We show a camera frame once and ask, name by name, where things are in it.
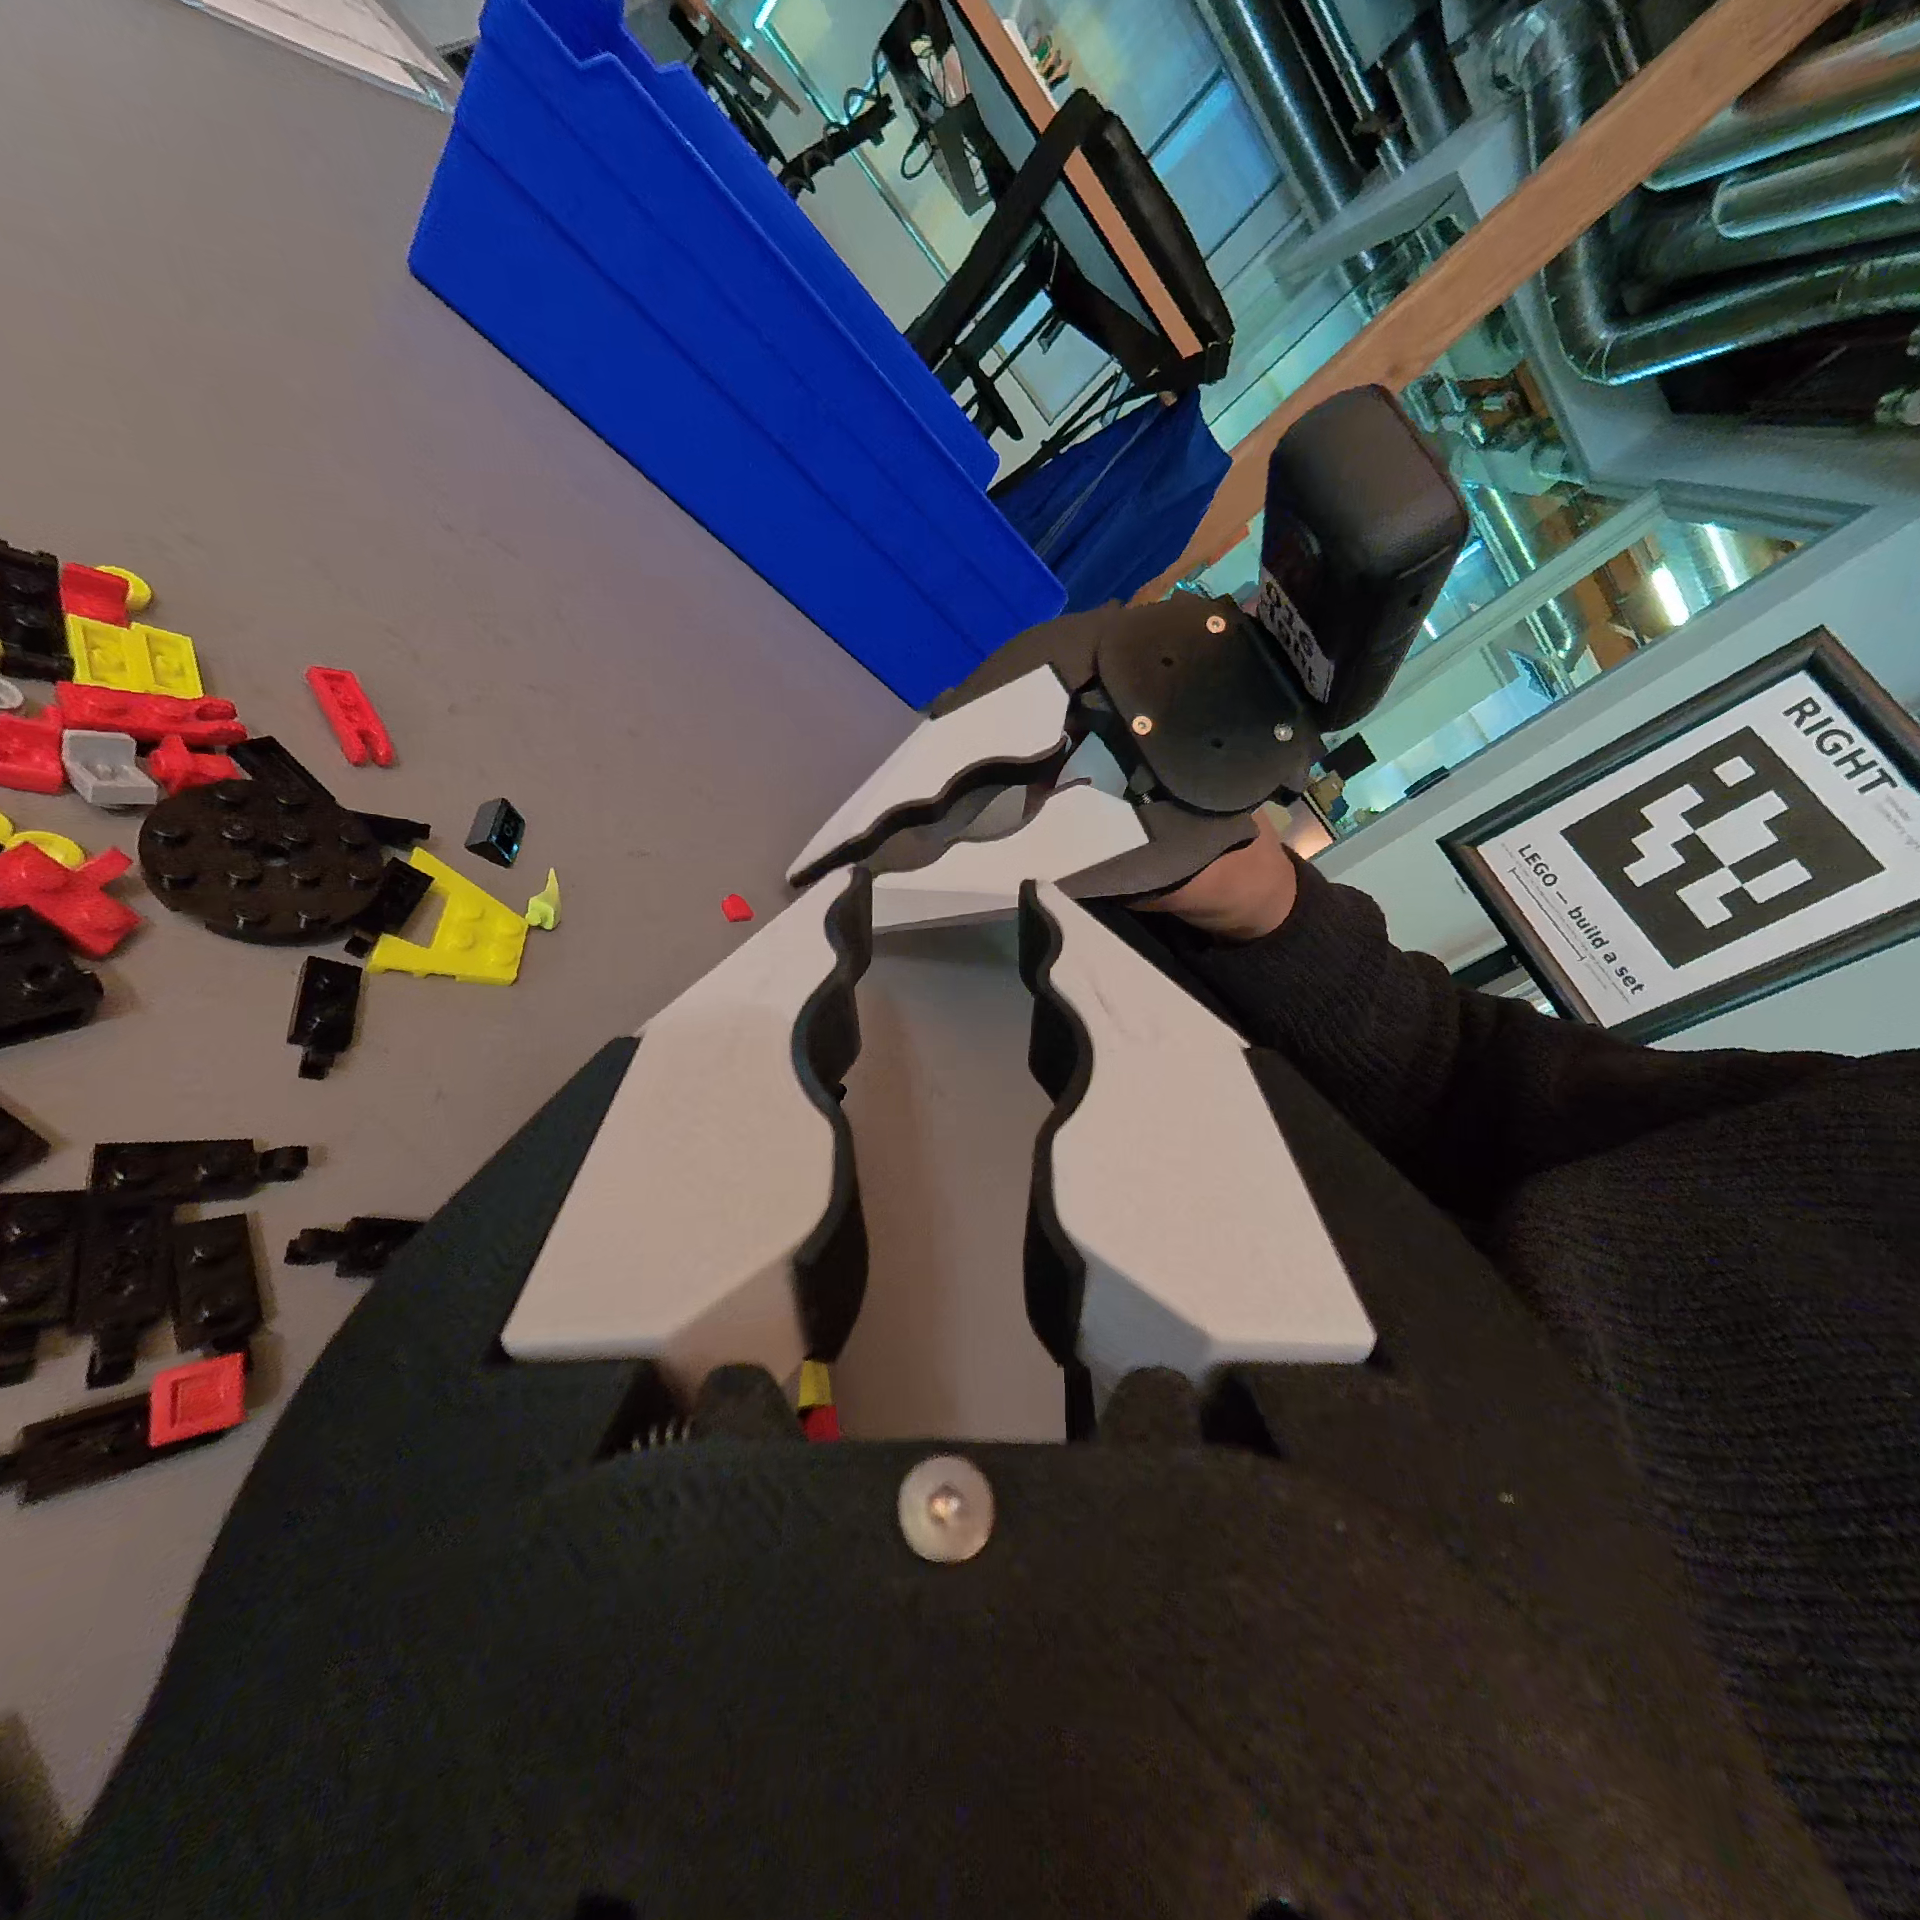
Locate person's right forearm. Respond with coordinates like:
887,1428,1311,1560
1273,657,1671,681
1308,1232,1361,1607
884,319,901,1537
1160,862,1652,1248

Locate yellow wedge lego plate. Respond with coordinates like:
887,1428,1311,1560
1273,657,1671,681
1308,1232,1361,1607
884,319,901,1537
365,846,531,990

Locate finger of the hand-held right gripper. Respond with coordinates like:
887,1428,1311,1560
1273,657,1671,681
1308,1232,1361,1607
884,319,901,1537
867,784,1163,934
784,663,1075,894

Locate metal ventilation ducts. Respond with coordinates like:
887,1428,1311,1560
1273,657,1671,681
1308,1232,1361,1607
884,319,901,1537
1200,0,1920,723

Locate wooden beam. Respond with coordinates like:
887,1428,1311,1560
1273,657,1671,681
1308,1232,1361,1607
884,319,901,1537
1131,0,1863,600

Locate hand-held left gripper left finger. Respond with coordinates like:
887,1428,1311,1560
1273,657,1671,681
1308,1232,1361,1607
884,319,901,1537
497,865,871,1391

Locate pile of lego pieces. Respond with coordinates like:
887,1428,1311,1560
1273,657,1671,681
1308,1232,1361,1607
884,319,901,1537
0,540,430,1505

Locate wooden edged desk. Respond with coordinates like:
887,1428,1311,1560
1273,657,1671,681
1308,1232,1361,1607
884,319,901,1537
951,0,1215,360

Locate black office chair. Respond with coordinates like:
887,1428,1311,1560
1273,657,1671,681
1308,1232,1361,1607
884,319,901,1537
901,88,1238,436

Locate framed marker sign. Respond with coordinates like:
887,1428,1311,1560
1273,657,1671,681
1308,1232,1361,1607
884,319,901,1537
1438,627,1920,1046

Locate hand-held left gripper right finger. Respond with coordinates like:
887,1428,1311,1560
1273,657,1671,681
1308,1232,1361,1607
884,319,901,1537
1024,883,1375,1401

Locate red lego clip plate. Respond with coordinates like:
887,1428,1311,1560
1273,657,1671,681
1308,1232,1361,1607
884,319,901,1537
304,663,397,769

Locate black round lego plate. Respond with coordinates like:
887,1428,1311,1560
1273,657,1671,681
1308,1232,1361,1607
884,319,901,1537
134,776,389,948

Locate person's right hand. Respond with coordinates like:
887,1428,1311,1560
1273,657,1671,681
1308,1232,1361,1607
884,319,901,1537
1131,832,1301,947

